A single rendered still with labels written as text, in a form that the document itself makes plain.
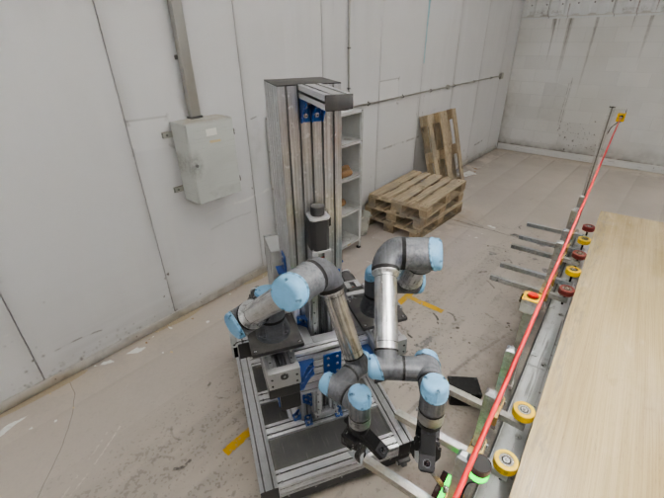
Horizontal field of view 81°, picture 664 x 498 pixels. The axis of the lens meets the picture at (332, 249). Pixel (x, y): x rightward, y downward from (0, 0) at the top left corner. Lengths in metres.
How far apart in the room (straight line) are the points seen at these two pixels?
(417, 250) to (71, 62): 2.36
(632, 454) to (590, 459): 0.16
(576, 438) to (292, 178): 1.42
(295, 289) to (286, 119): 0.67
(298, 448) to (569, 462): 1.32
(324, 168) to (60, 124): 1.84
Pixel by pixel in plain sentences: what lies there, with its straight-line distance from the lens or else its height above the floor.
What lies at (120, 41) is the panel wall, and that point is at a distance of 3.09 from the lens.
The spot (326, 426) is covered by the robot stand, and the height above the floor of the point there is 0.21.
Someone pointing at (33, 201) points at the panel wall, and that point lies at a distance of 3.00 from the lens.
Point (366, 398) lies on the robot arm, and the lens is 1.31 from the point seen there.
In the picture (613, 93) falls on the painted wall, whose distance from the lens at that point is 8.81.
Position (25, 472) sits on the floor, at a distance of 3.12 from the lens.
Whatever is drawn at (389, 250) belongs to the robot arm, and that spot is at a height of 1.54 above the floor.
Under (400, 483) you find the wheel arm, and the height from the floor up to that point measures 0.86.
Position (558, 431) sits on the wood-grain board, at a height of 0.90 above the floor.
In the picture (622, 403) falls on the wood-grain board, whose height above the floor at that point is 0.90.
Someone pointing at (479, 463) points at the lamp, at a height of 1.11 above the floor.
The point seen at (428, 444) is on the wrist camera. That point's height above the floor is 1.15.
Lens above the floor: 2.18
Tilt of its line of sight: 29 degrees down
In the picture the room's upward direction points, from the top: 1 degrees counter-clockwise
